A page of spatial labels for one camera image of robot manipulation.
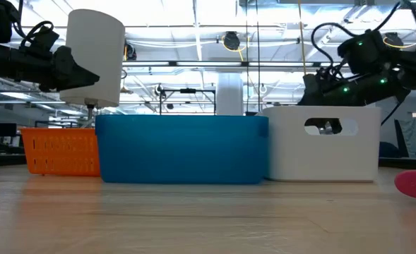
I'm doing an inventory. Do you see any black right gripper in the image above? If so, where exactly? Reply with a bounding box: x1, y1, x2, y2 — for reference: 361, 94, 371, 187
297, 70, 412, 135

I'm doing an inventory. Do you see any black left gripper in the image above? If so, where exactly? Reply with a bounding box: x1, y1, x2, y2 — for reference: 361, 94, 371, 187
6, 44, 101, 92

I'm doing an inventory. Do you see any white plastic bin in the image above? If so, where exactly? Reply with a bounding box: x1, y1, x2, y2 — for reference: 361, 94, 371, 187
256, 105, 381, 183

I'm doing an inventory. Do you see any orange slotted plastic basket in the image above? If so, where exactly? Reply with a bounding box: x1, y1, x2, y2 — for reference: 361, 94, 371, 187
20, 127, 101, 177

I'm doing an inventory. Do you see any blue plastic bin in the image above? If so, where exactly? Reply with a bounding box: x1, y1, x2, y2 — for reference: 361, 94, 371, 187
95, 114, 269, 185

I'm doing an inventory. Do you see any white-shade lamp with wooden base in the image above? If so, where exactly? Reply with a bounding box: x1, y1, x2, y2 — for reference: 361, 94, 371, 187
59, 8, 126, 119

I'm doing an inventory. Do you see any black computer monitor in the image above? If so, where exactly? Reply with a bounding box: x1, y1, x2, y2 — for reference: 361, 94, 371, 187
0, 122, 18, 138

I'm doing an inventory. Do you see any white building column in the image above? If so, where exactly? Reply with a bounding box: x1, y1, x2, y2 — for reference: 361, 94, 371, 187
216, 73, 244, 116

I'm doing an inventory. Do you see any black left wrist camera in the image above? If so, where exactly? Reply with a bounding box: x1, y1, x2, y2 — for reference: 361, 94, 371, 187
19, 20, 60, 59

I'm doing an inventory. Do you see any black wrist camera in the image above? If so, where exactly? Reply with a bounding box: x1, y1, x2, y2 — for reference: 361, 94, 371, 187
337, 30, 388, 75
19, 20, 60, 59

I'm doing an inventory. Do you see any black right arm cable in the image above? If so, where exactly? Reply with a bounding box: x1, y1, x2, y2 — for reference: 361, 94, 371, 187
380, 102, 403, 126

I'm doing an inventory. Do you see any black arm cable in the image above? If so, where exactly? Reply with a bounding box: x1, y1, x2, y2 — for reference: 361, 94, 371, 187
380, 102, 403, 126
13, 0, 55, 50

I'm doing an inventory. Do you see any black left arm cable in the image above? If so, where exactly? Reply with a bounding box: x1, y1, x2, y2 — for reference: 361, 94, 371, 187
13, 0, 55, 50

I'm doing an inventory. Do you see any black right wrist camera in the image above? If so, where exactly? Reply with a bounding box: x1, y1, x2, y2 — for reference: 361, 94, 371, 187
337, 30, 388, 75

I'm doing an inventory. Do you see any black right camera cable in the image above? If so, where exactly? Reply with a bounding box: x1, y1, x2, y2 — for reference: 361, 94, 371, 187
311, 23, 357, 77

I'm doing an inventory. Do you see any yellow hanging cord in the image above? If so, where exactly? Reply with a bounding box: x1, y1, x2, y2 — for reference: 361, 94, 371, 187
297, 0, 307, 77

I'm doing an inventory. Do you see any black ceiling cable reel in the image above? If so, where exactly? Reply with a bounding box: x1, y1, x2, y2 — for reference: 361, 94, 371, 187
222, 30, 241, 51
384, 31, 405, 49

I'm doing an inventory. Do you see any black aluminium table frame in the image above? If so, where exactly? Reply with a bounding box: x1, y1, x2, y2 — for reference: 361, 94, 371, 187
0, 153, 416, 169

